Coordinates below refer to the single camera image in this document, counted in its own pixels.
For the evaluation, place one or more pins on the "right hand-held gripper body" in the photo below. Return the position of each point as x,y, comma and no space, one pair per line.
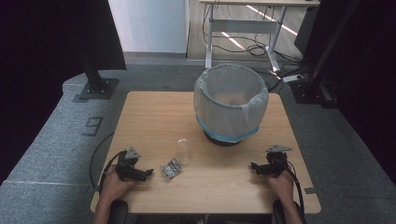
275,163

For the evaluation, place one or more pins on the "trash bin with white bag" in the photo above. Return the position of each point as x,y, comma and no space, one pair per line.
231,99

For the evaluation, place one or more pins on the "clear plastic cup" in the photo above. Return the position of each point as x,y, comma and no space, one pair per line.
183,150

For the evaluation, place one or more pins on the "black curtain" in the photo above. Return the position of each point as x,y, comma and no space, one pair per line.
46,46
373,77

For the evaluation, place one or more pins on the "black computer case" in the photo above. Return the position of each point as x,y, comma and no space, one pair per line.
306,31

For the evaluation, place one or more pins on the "person's left hand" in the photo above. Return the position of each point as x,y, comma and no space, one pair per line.
116,186

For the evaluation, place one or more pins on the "silver foil wrapper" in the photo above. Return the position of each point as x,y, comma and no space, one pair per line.
171,168

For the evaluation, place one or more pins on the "person's right hand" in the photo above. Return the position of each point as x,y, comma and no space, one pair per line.
281,186

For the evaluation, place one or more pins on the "white metal table frame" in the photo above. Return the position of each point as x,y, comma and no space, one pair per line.
243,26

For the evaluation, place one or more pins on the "grey tape piece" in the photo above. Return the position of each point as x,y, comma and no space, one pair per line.
310,190

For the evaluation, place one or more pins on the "white power strip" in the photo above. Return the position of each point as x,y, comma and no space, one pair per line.
292,78

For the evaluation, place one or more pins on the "black metal stand with base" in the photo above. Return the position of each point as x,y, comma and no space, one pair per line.
98,85
314,87

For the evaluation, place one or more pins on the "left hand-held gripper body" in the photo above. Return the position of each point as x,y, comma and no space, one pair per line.
126,168

